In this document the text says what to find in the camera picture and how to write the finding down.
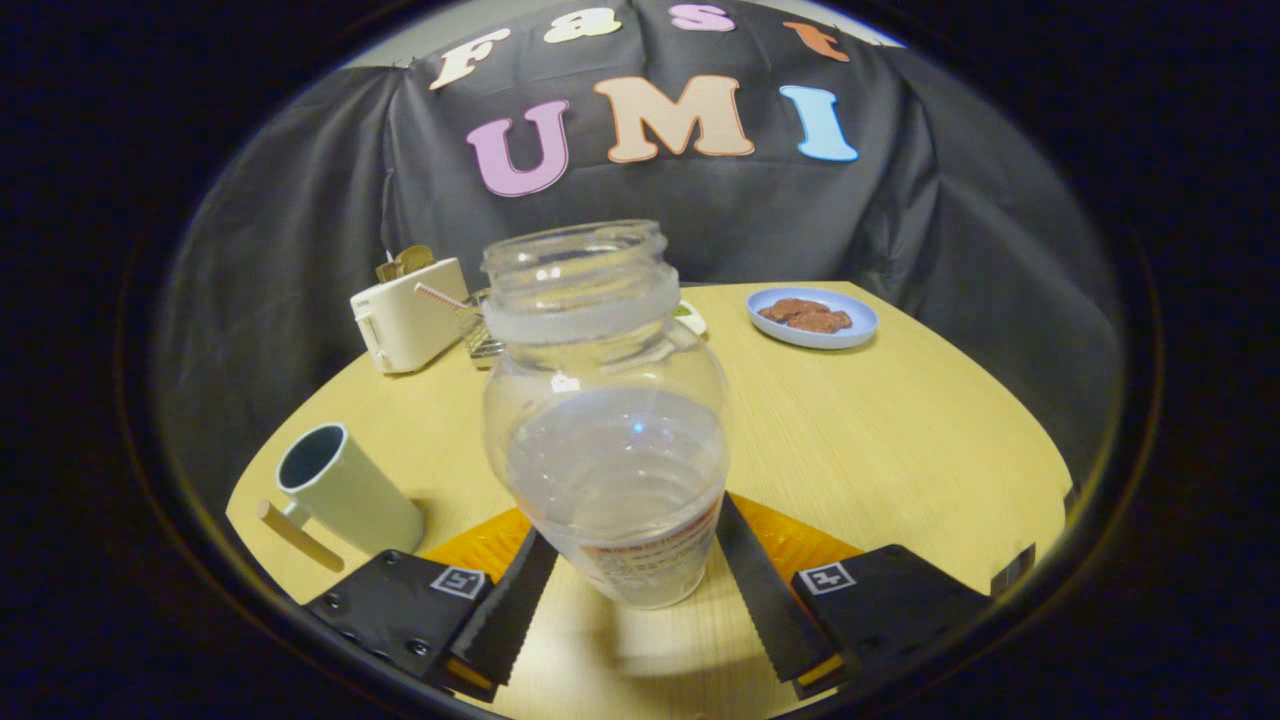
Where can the white toaster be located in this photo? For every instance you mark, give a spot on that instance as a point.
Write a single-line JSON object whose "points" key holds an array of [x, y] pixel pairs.
{"points": [[410, 325]]}

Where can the pale green cup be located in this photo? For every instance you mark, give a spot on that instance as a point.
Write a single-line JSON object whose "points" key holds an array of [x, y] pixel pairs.
{"points": [[360, 505]]}

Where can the clear plastic bottle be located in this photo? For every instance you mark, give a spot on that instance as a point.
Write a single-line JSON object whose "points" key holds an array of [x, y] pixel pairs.
{"points": [[605, 440]]}

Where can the wooden table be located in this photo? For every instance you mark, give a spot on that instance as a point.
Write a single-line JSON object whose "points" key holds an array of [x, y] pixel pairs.
{"points": [[880, 450]]}

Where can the brown toast slice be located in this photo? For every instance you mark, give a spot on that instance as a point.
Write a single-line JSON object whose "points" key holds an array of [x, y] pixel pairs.
{"points": [[408, 263]]}

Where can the white divided bean tray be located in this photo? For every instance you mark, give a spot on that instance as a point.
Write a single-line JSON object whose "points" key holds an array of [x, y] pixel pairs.
{"points": [[692, 320]]}

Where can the brown meat piece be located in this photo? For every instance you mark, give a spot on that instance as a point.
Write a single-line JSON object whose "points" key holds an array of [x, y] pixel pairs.
{"points": [[790, 308], [822, 322]]}

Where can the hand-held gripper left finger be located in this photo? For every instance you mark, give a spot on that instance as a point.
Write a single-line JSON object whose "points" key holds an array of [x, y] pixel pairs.
{"points": [[505, 625]]}

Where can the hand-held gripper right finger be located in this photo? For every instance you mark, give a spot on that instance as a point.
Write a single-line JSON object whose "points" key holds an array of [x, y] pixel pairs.
{"points": [[765, 610]]}

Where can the blue plate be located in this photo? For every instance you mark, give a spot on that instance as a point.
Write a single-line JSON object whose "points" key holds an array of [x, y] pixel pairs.
{"points": [[815, 340]]}

